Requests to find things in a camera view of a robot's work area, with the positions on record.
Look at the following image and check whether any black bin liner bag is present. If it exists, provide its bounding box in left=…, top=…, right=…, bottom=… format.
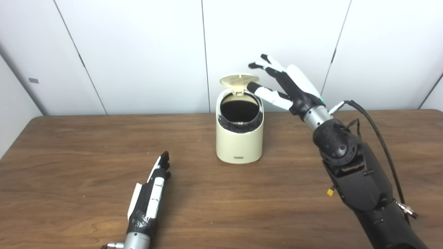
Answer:
left=218, top=116, right=263, bottom=134

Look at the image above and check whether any cream-colored bin body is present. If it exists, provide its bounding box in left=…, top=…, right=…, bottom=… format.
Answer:
left=216, top=88, right=264, bottom=164

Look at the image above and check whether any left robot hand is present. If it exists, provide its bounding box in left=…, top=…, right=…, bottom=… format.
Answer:
left=127, top=151, right=171, bottom=238

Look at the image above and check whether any cream round bin lid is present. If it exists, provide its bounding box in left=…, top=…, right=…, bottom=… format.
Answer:
left=220, top=73, right=260, bottom=96

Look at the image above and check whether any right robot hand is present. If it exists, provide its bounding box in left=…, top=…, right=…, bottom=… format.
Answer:
left=247, top=54, right=326, bottom=117

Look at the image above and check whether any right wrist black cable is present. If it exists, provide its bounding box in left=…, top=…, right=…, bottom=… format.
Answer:
left=328, top=100, right=419, bottom=219

